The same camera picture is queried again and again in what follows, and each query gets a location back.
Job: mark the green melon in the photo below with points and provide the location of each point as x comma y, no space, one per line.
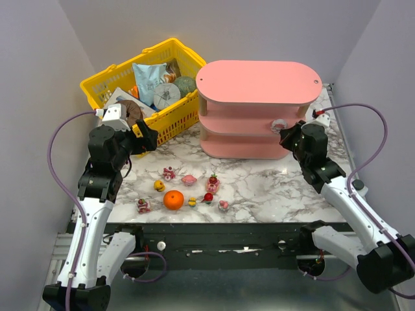
185,84

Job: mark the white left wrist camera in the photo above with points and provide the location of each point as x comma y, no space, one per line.
114,116

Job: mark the yellow duck toy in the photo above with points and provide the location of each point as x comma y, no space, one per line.
159,186

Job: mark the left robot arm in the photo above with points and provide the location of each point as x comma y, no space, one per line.
85,279

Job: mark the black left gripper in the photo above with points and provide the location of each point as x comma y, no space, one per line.
142,137

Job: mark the brown snack bag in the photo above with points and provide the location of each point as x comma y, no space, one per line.
172,71

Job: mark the orange snack packet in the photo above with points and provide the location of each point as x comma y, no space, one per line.
134,92

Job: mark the pink bear donut toy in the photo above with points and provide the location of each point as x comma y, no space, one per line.
213,184

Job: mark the pink round planet toy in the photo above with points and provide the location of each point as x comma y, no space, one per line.
188,180

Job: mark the white ring pink figure toy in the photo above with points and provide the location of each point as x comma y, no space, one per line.
278,125

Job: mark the white and blue box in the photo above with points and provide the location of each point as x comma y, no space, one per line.
119,94

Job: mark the brown striped wrapped roll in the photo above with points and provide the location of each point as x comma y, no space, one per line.
133,111

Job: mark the pink bear strawberry toy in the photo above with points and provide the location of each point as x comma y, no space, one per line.
168,173

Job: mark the red strawberry figure toy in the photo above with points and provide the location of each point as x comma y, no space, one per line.
208,198

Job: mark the grey paper-wrapped roll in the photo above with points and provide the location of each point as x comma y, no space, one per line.
166,95

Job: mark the light blue cassava chips bag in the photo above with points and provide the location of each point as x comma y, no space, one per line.
148,77

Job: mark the pink bear toy front left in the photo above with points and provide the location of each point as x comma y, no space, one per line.
143,206

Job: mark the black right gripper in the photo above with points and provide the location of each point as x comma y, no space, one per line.
290,138

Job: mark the orange fruit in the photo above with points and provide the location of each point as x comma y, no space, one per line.
173,200

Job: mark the small yellow minion toy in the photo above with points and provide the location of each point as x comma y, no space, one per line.
192,202

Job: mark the pink three-tier wooden shelf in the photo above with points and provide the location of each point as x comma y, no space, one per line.
238,100

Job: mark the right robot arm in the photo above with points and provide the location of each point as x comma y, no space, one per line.
381,256

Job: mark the black front mounting rail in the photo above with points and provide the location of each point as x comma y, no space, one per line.
221,246

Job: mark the yellow plastic shopping basket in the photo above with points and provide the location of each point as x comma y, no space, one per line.
169,122

